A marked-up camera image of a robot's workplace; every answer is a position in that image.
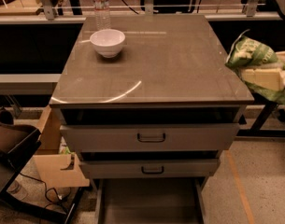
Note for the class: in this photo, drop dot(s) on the black side cart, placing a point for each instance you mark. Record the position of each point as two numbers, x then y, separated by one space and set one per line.
18 144

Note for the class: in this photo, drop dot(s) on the middle grey drawer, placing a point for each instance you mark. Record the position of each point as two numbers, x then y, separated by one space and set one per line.
148 169

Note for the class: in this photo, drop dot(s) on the green jalapeno chip bag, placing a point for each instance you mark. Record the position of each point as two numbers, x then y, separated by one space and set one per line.
247 53

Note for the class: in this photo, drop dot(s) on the grey drawer cabinet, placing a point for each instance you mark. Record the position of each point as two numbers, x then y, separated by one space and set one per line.
171 71

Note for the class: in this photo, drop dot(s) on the brown cardboard box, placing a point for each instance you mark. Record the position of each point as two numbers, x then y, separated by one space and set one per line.
56 166

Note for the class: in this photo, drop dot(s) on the open bottom grey drawer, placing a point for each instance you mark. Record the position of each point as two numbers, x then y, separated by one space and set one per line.
149 201

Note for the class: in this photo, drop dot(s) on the upper grey drawer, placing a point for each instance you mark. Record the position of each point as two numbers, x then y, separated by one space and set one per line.
194 137

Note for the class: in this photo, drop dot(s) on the white ceramic bowl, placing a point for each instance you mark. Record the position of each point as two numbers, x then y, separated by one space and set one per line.
108 42

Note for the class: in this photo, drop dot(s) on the metal railing shelf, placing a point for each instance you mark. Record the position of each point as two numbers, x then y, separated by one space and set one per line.
75 10

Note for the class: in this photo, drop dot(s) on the clear plastic water bottle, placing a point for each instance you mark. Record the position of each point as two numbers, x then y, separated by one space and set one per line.
102 14

